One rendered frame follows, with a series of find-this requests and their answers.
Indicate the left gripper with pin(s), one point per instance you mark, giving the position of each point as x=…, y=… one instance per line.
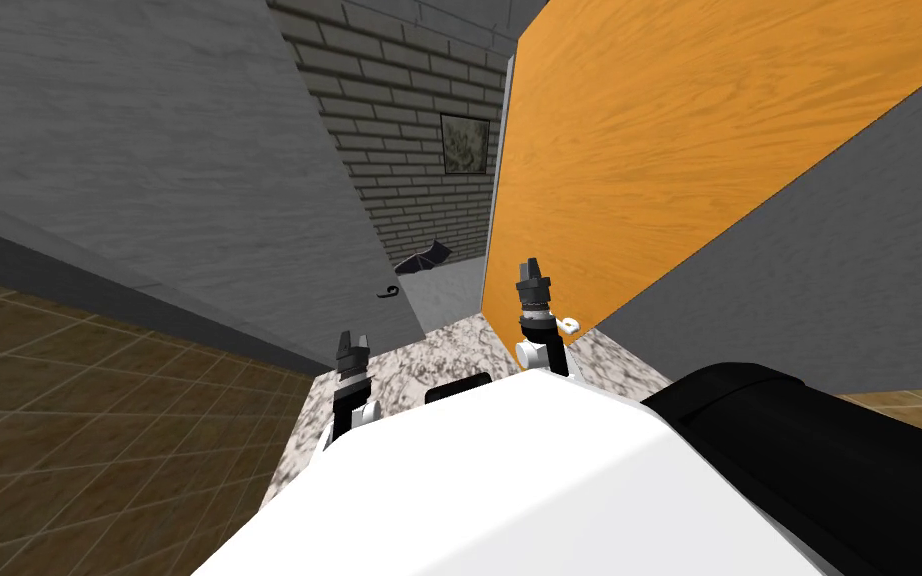
x=352, y=364

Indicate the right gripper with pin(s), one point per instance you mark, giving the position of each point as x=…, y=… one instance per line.
x=534, y=293

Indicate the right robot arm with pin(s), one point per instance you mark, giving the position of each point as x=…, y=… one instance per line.
x=813, y=472

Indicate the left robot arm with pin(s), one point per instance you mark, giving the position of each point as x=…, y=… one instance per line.
x=346, y=408

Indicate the black angular shape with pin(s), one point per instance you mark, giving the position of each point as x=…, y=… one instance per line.
x=425, y=258

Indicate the orange wooden door leaf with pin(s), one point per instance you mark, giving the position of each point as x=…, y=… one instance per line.
x=669, y=144

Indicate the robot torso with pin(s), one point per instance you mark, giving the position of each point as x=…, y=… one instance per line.
x=509, y=480

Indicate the framed wall picture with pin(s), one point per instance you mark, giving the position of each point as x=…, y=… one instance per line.
x=465, y=144

